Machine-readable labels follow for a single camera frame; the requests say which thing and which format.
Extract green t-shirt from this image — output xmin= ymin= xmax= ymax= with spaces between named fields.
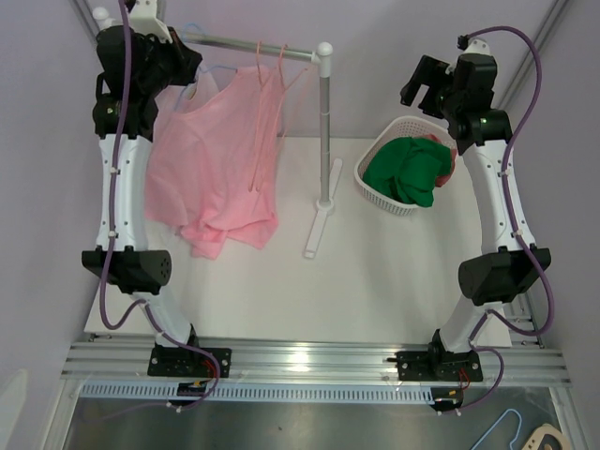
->
xmin=362 ymin=135 xmax=440 ymax=208

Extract silver clothes rack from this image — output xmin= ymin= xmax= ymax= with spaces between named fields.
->
xmin=92 ymin=7 xmax=343 ymax=260

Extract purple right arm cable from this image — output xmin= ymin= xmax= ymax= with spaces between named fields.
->
xmin=433 ymin=25 xmax=558 ymax=418

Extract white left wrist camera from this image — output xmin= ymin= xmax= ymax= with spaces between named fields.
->
xmin=127 ymin=0 xmax=173 ymax=43

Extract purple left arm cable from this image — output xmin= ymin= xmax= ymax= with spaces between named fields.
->
xmin=98 ymin=0 xmax=224 ymax=418

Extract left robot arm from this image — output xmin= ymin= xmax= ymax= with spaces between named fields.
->
xmin=82 ymin=24 xmax=202 ymax=376

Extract white t-shirt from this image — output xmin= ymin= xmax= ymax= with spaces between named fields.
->
xmin=179 ymin=72 xmax=219 ymax=110

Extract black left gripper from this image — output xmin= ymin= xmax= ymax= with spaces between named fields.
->
xmin=136 ymin=26 xmax=202 ymax=98

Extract white slotted cable duct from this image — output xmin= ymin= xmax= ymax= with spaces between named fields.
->
xmin=80 ymin=381 xmax=434 ymax=405

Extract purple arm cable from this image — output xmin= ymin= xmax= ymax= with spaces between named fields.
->
xmin=433 ymin=25 xmax=558 ymax=418
xmin=98 ymin=0 xmax=224 ymax=418

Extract blue hanger on floor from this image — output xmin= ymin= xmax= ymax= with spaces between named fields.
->
xmin=471 ymin=408 xmax=523 ymax=450

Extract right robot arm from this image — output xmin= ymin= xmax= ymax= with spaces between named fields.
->
xmin=400 ymin=52 xmax=551 ymax=380

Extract light pink t-shirt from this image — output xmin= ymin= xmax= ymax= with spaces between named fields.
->
xmin=144 ymin=67 xmax=278 ymax=260

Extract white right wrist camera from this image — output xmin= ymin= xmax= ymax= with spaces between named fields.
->
xmin=457 ymin=35 xmax=491 ymax=56

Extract dusty red t-shirt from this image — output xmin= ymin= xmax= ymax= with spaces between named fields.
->
xmin=424 ymin=134 xmax=458 ymax=188

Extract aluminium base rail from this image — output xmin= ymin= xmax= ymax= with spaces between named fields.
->
xmin=61 ymin=336 xmax=572 ymax=387

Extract pink wire hanger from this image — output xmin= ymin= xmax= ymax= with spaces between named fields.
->
xmin=247 ymin=40 xmax=273 ymax=192
xmin=255 ymin=44 xmax=310 ymax=191

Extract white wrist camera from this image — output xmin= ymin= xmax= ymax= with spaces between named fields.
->
xmin=457 ymin=35 xmax=491 ymax=56
xmin=127 ymin=0 xmax=173 ymax=43

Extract blue wire hanger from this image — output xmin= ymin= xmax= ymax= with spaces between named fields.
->
xmin=171 ymin=22 xmax=240 ymax=113

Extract wooden hanger on floor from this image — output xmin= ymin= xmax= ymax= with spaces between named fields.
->
xmin=522 ymin=424 xmax=572 ymax=450

